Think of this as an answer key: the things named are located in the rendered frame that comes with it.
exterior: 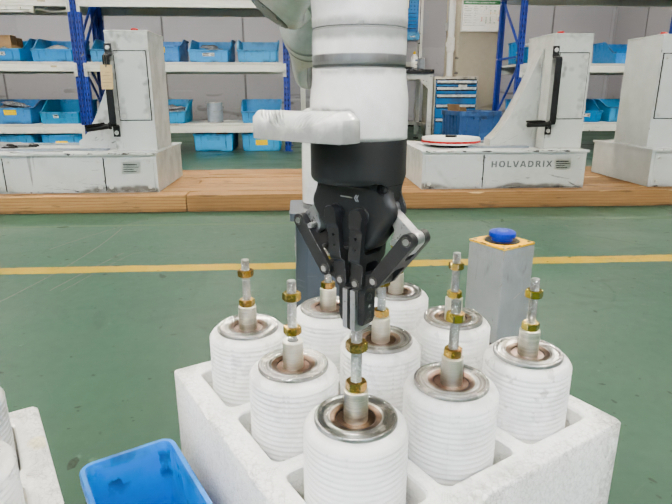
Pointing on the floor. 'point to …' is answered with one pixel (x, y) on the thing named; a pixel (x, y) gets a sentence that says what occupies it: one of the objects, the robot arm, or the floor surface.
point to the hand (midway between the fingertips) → (356, 306)
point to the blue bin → (143, 477)
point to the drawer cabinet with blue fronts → (467, 90)
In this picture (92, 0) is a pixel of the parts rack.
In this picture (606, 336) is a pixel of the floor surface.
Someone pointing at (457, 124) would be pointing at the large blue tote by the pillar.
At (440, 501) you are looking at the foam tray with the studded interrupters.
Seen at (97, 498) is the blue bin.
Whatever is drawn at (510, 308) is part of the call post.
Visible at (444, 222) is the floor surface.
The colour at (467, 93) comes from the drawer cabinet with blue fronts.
